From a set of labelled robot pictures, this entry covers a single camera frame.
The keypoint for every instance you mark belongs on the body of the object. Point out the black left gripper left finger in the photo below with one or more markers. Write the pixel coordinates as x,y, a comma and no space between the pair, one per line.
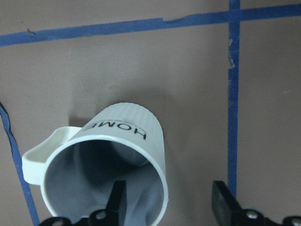
117,202

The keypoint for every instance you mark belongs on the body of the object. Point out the white HOME mug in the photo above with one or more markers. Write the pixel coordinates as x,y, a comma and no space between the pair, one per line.
76,167

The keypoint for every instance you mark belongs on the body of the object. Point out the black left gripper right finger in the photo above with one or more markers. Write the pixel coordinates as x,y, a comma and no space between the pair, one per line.
225,207

